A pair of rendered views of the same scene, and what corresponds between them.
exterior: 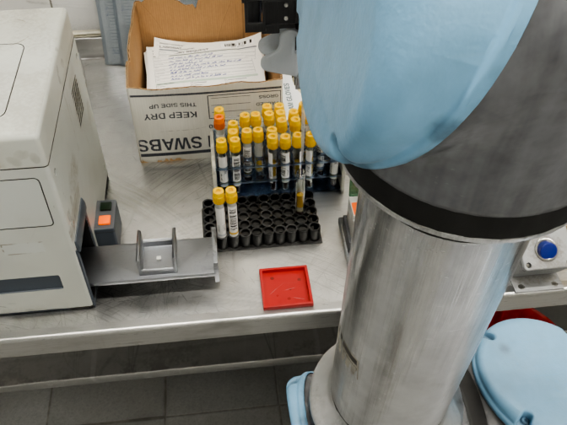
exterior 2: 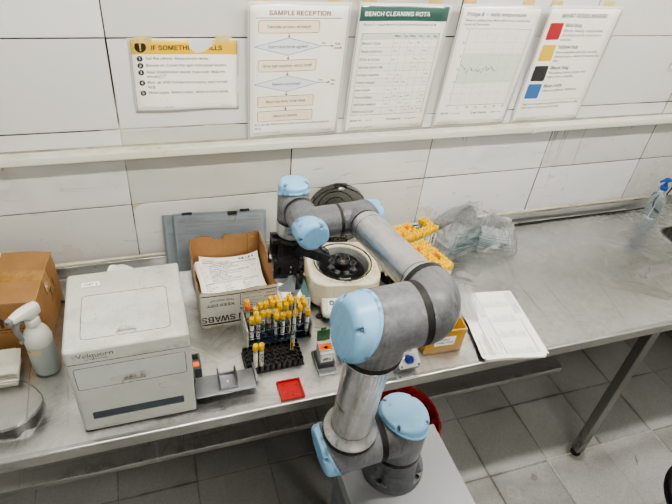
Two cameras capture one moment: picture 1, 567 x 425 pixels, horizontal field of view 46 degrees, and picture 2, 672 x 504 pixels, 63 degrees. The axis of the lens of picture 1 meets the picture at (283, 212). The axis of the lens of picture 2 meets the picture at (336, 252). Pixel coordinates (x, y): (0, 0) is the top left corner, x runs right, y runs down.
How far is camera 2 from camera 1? 0.71 m
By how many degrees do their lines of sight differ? 14
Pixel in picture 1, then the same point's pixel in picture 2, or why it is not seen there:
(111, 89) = not seen: hidden behind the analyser
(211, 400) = (226, 466)
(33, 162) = (184, 344)
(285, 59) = (289, 286)
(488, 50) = (373, 346)
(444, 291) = (368, 387)
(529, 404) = (399, 422)
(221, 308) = (260, 403)
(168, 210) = (223, 354)
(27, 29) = (163, 277)
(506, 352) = (390, 405)
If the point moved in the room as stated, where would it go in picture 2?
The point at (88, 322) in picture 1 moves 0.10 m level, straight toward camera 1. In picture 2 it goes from (195, 417) to (213, 445)
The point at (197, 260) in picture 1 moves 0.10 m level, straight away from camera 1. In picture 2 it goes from (247, 380) to (238, 354)
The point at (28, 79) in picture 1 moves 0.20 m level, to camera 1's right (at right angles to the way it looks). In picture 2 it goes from (174, 305) to (255, 300)
